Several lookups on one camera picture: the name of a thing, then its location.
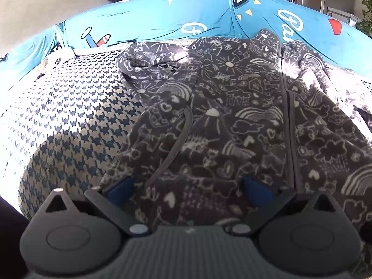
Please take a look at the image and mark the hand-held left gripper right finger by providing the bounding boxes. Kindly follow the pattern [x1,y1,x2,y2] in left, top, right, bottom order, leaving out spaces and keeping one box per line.
[223,176,341,236]

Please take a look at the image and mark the blue printed sofa cover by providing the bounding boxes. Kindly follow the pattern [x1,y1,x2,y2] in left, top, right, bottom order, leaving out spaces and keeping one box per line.
[0,0,372,91]

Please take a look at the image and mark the grey patterned fleece jacket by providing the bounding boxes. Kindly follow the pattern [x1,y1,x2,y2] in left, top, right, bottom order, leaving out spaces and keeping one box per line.
[99,28,372,268]

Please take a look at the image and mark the houndstooth sofa seat cover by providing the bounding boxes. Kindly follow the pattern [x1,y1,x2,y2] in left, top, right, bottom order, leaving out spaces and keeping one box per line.
[0,39,372,222]

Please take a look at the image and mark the green potted plant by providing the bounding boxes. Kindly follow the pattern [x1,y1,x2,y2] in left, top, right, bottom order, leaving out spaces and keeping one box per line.
[356,0,372,37]

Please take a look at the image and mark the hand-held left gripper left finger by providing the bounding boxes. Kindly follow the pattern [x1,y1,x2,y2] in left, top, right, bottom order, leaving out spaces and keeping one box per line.
[43,177,152,237]

